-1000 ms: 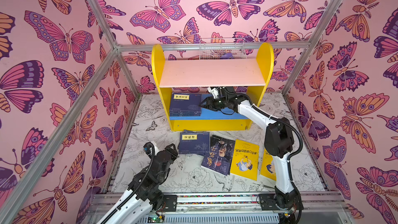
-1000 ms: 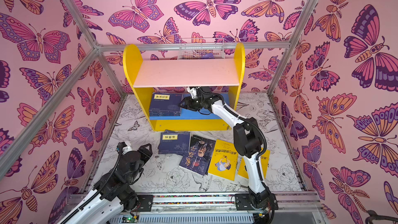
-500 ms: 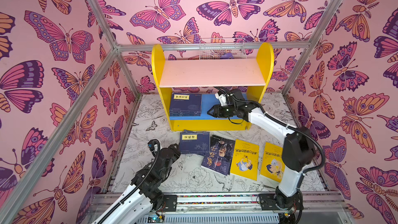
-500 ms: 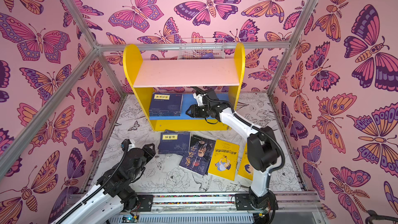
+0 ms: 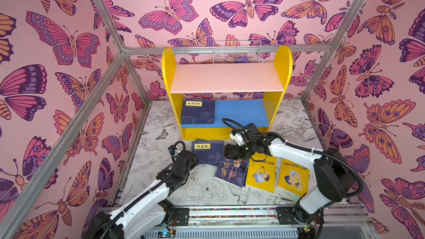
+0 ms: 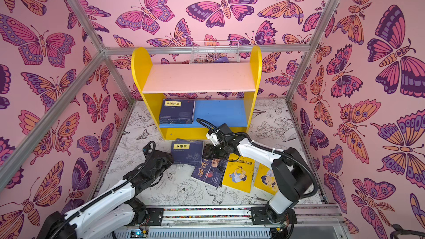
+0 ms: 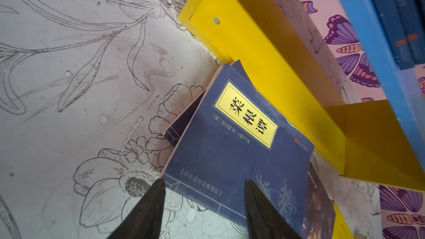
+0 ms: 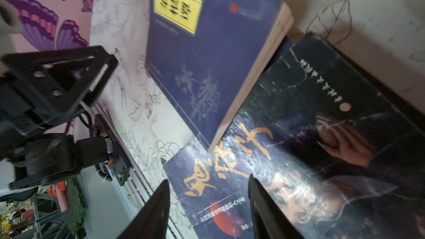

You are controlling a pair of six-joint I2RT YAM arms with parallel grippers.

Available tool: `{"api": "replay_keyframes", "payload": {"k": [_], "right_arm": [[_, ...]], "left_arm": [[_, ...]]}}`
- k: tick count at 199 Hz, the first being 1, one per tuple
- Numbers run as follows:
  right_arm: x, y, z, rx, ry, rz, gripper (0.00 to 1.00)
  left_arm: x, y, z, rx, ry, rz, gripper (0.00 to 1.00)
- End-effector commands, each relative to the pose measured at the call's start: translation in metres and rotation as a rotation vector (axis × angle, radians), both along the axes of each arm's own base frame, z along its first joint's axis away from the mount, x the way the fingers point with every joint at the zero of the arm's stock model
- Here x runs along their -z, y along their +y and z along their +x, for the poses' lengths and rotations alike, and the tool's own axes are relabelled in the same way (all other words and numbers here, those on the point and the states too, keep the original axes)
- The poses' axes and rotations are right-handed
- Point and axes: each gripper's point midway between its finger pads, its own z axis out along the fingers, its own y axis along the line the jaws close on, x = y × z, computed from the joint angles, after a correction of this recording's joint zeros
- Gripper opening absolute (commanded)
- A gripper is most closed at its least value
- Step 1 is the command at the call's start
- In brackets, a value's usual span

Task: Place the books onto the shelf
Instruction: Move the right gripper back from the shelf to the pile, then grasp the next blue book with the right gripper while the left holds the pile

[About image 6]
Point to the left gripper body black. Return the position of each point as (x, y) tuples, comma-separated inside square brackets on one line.
[(166, 161)]

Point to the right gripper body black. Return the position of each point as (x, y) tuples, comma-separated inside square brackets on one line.
[(215, 150)]

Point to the blue book Mengxi Bitan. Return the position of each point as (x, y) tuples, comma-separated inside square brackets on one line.
[(177, 109)]

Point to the blue book Sunzi Bingfa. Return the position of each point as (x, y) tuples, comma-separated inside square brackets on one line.
[(174, 122)]

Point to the blue book Yijing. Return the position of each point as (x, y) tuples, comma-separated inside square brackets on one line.
[(177, 119)]

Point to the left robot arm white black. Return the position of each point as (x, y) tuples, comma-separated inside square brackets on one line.
[(114, 208)]

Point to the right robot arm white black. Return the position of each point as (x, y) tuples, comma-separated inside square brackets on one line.
[(294, 178)]

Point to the yellow book with orange figure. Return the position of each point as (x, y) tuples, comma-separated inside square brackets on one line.
[(239, 173)]

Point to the dark illustrated cover book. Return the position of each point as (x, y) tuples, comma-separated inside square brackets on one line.
[(210, 172)]

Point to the blue book middle of fan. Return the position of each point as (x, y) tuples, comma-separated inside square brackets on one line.
[(187, 152)]

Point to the yellow book with cartoon face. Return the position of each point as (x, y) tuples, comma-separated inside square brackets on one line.
[(265, 180)]

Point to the green circuit board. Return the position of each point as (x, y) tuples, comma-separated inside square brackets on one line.
[(138, 234)]

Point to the yellow shelf with blue board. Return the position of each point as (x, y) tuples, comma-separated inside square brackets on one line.
[(155, 81)]

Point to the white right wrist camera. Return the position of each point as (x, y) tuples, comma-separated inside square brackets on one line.
[(214, 137)]

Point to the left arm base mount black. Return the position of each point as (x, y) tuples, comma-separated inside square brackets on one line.
[(149, 216)]

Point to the aluminium rail front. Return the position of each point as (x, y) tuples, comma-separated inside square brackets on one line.
[(239, 215)]

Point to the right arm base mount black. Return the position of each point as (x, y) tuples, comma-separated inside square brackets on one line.
[(264, 215)]

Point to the clear wire basket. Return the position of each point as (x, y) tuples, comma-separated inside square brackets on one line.
[(214, 52)]

